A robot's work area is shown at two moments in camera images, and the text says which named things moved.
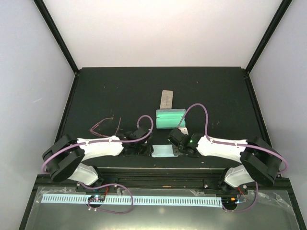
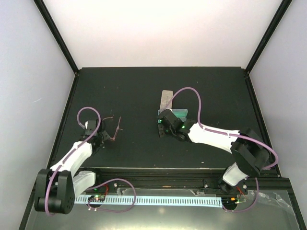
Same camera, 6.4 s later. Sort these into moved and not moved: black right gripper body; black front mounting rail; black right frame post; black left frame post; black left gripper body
Moved: black left gripper body; black right gripper body
Not moved: black right frame post; black front mounting rail; black left frame post
